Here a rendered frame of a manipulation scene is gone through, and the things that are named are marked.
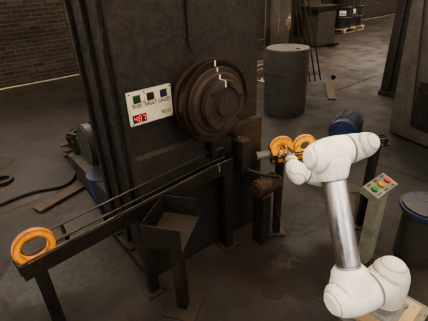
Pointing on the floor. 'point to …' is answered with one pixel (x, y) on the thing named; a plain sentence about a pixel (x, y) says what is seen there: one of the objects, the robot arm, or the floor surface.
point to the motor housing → (263, 206)
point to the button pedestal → (373, 218)
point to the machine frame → (156, 7)
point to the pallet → (72, 145)
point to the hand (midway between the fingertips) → (281, 144)
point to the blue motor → (346, 123)
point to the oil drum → (286, 79)
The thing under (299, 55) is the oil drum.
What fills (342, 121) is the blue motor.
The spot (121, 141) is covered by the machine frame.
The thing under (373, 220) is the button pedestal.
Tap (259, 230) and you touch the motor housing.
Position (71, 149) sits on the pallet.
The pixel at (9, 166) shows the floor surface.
